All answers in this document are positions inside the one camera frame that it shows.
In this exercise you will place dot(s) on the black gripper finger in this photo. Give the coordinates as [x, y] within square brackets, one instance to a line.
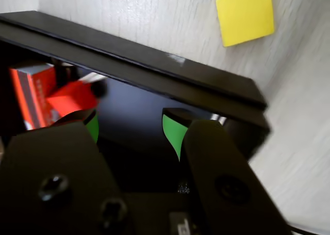
[51, 163]
[219, 168]

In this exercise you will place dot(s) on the red wooden cube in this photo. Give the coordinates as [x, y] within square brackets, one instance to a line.
[69, 98]

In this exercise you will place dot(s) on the yellow wooden cube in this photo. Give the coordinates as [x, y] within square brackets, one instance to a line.
[245, 16]

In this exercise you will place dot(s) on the black cardboard box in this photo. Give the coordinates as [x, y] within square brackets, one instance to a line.
[134, 111]

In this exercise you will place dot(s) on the red matchbox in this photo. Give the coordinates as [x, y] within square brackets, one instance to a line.
[28, 90]

